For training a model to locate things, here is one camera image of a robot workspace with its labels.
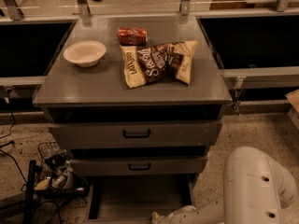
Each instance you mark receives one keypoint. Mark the grey bottom drawer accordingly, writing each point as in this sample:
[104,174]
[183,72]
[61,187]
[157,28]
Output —
[132,199]

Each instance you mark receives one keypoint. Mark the grey middle drawer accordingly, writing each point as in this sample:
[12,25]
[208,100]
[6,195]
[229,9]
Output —
[139,166]

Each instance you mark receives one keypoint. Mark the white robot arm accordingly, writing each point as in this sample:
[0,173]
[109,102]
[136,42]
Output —
[255,190]

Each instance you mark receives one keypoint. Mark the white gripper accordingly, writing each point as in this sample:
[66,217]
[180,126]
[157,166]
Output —
[177,215]

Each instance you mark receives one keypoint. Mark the red soda can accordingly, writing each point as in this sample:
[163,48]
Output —
[132,36]

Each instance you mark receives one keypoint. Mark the metal railing frame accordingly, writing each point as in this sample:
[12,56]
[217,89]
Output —
[256,51]

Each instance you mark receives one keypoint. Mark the grey drawer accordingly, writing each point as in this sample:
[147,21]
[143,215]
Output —
[135,134]
[139,166]
[132,199]

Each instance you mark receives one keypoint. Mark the black stand post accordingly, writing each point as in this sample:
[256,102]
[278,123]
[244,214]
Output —
[29,194]

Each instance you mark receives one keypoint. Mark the grey drawer cabinet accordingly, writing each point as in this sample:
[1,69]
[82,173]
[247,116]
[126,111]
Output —
[100,95]

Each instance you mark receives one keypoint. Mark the grey top drawer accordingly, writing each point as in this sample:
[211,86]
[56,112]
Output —
[135,134]

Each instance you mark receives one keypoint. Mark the white paper bowl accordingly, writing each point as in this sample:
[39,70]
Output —
[85,53]

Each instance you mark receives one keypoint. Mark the wire basket with items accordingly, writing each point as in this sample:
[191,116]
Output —
[56,176]

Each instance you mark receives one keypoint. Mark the brown and cream chip bag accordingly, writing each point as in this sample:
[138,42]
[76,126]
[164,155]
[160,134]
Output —
[150,64]

